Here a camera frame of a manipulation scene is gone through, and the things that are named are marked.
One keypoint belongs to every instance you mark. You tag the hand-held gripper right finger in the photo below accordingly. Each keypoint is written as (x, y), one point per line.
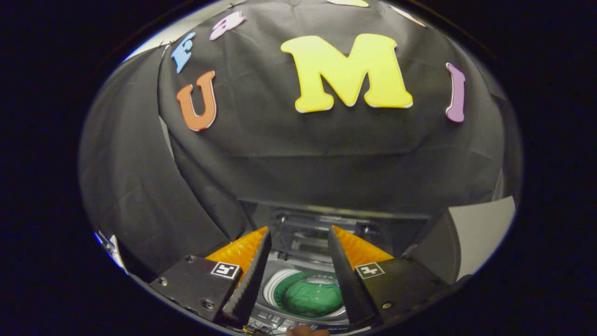
(345, 280)

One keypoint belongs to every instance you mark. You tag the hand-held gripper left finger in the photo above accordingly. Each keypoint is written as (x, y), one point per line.
(254, 280)

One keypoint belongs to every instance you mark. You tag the green polo shirt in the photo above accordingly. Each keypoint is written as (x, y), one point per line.
(308, 296)

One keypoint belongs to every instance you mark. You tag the black backdrop cloth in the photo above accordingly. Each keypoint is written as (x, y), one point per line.
(326, 154)

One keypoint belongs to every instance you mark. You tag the grey cabinet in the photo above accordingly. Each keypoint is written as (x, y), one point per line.
(480, 233)

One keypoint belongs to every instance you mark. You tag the white clamp device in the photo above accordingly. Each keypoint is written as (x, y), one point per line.
(112, 247)

